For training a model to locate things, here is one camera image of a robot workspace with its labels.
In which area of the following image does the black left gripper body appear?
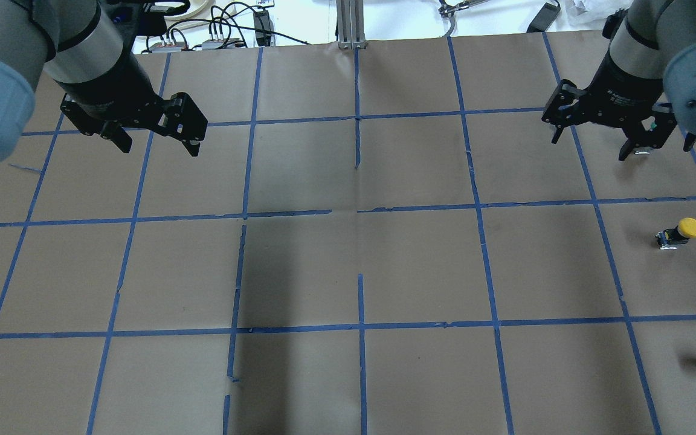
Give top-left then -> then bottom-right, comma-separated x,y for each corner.
64,57 -> 164,131

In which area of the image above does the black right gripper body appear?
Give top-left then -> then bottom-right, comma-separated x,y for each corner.
587,52 -> 663,127

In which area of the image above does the yellow push button switch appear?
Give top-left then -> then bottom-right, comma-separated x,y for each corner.
656,217 -> 696,250

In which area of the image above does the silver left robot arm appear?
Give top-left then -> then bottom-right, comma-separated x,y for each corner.
0,1 -> 208,162

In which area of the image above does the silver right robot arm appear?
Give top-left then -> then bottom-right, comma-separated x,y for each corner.
541,1 -> 696,161

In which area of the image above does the upper usb hub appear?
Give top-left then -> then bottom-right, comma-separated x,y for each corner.
143,36 -> 190,53

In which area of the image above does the usb hub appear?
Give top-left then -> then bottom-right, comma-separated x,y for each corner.
199,37 -> 247,51
143,36 -> 190,53

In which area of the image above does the lower usb hub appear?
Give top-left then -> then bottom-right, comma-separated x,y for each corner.
199,37 -> 247,51

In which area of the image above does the black power adapter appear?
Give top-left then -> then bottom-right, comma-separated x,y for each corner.
526,1 -> 561,33

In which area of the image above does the black inline power brick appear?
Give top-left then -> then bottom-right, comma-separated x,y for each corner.
253,8 -> 273,47

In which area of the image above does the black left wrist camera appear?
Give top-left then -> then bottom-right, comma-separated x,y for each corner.
100,1 -> 191,39

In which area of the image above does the aluminium frame post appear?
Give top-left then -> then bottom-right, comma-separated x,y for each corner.
336,0 -> 367,50

